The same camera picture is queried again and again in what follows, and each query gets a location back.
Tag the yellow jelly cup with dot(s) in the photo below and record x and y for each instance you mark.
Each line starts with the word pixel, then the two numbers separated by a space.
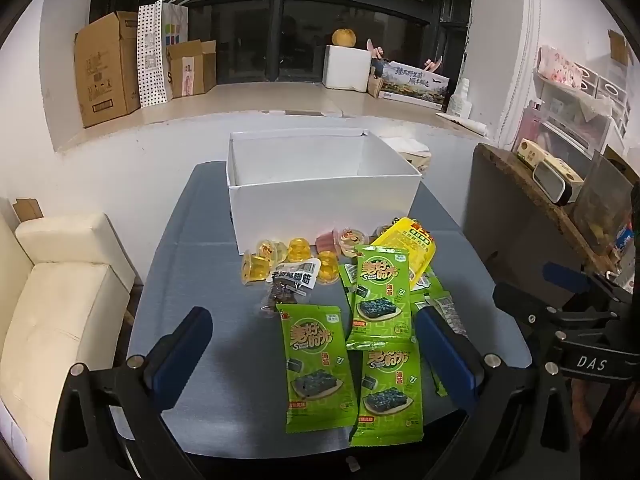
pixel 299 250
pixel 327 266
pixel 270 247
pixel 252 267

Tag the pink floral cloth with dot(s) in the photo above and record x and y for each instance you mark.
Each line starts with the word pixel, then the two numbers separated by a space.
pixel 557 65

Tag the landscape printed box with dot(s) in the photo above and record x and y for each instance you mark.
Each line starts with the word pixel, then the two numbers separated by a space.
pixel 412 85

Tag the yellow snack packet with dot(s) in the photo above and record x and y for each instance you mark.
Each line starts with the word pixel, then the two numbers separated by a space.
pixel 407 250

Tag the printed lid jelly cup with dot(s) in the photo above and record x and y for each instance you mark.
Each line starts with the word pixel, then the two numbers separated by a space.
pixel 352 237

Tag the polka dot paper bag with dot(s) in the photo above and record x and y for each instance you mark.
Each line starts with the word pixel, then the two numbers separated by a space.
pixel 152 55

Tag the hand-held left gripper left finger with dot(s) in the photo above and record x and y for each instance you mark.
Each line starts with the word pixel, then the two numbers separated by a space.
pixel 180 360

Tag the large cardboard box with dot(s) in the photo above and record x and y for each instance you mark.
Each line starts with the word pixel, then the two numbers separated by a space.
pixel 105 70

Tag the cream sofa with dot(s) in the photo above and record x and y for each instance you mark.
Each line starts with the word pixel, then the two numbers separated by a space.
pixel 55 310

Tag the white cardboard box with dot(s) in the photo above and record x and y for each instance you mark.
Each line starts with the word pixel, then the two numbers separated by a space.
pixel 320 210

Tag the cardboard piece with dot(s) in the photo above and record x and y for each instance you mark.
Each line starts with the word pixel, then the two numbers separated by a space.
pixel 27 209

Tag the small open cardboard box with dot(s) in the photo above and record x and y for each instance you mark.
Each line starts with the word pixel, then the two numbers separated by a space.
pixel 192 70

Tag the white paper bag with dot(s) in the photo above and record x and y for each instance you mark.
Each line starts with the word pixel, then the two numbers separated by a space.
pixel 175 25

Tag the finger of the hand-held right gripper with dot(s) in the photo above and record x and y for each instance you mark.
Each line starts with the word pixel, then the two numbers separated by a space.
pixel 520 305
pixel 562 275

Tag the white foam box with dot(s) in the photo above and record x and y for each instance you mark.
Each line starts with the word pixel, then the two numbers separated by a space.
pixel 346 69

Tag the clear packet of dark snack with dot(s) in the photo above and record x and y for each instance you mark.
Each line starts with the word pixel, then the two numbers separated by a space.
pixel 290 285

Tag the pink figurine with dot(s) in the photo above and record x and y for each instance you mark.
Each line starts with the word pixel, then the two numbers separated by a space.
pixel 376 50

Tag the white paper sheet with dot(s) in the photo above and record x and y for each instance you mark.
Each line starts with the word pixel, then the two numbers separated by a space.
pixel 462 122

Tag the beige stone windowsill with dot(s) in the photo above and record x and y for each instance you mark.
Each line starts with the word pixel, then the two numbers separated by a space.
pixel 280 105

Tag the clear plastic container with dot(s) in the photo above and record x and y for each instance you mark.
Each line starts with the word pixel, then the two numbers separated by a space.
pixel 602 205

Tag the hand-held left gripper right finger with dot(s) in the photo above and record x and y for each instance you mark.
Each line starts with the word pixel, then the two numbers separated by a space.
pixel 450 360

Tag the black window frame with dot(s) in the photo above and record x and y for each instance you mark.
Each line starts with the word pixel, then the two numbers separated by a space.
pixel 280 20

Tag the white plastic bottle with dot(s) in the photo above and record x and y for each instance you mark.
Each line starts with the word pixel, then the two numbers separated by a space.
pixel 460 100

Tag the crumpled white bag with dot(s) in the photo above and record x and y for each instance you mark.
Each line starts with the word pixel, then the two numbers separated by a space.
pixel 414 152

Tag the white alarm clock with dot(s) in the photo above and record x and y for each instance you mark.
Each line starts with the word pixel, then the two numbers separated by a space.
pixel 552 182

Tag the orange pomelo fruit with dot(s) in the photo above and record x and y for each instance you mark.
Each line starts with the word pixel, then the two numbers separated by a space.
pixel 344 37

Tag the pink jelly cup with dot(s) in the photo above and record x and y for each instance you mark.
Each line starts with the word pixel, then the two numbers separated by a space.
pixel 327 240

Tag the plastic drawer cabinet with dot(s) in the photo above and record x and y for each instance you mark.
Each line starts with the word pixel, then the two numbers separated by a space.
pixel 575 110

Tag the beige tissue pack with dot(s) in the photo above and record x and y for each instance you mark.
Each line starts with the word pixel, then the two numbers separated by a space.
pixel 527 149

